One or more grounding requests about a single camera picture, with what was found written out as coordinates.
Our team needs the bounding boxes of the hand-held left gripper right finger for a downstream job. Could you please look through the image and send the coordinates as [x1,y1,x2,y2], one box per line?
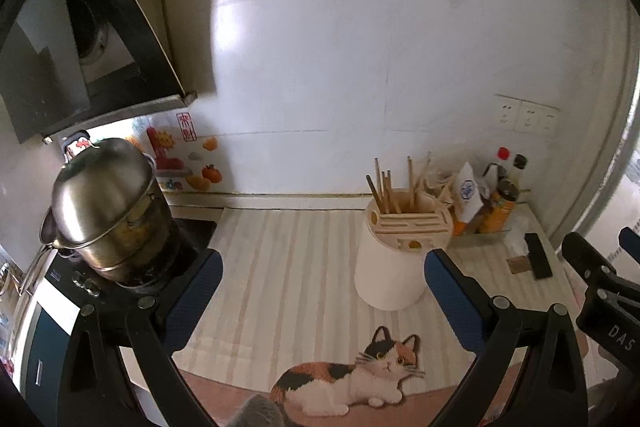
[424,248,589,427]

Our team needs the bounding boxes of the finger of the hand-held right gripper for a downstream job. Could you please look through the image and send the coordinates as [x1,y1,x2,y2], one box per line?
[561,232,640,303]
[618,227,640,258]

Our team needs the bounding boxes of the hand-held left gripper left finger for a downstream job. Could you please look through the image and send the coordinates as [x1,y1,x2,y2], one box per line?
[57,248,224,427]

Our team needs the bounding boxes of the cream utensil holder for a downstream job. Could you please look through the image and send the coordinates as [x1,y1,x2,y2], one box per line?
[354,188,455,311]

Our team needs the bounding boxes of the bundle of wooden chopsticks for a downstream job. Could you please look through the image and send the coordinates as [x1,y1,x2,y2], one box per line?
[365,152,456,214]

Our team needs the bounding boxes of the black rectangular block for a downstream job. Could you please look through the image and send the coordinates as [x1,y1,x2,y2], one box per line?
[523,232,556,282]

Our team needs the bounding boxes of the black gas stove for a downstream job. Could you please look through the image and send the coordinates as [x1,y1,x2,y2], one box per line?
[44,217,219,349]

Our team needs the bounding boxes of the white plastic bag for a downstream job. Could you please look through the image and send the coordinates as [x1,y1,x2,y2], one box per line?
[504,213,535,256]

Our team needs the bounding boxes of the orange label sauce bottle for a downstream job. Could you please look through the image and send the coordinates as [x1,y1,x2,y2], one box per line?
[481,188,519,234]

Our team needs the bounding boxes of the white packet with blue print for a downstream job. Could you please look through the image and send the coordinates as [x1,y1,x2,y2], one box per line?
[451,162,485,238]

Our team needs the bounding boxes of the striped cat print mat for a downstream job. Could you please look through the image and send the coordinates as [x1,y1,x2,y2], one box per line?
[172,207,592,427]

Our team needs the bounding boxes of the black cap bottle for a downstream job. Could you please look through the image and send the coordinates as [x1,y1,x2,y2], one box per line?
[509,154,529,190]

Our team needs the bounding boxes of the red cap bottle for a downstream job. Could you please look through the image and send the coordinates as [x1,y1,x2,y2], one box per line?
[486,147,512,190]

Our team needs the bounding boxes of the steel steamer pot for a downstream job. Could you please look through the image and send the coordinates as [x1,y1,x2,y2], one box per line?
[40,137,182,284]

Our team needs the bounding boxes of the blue cabinet front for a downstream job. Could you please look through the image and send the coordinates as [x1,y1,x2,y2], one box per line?
[19,301,77,394]

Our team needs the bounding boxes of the black range hood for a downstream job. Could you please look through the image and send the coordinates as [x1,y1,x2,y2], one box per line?
[0,0,199,146]

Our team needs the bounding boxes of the colourful wall stickers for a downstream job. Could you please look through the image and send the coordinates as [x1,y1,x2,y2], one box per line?
[62,111,224,194]

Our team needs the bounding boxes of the grey window frame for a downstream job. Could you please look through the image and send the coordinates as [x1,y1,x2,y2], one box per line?
[547,2,640,250]

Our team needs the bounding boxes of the white wall socket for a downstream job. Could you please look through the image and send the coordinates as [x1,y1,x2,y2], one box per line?
[518,100,544,134]
[540,105,561,138]
[494,94,521,130]

